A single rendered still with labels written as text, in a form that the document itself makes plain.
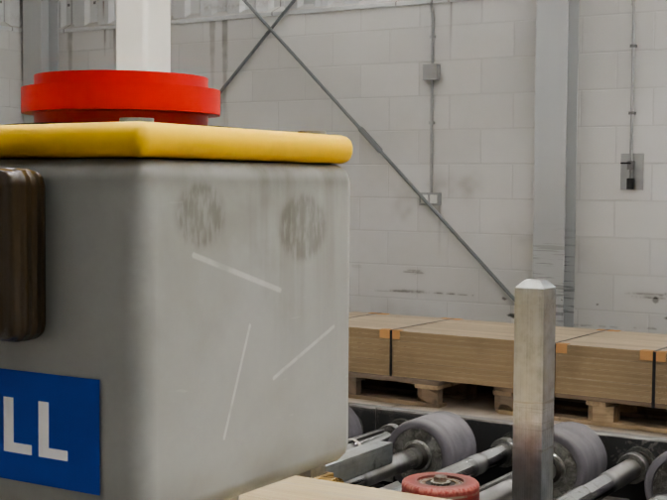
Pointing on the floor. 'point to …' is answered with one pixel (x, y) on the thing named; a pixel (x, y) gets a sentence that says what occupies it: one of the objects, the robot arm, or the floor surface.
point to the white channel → (143, 35)
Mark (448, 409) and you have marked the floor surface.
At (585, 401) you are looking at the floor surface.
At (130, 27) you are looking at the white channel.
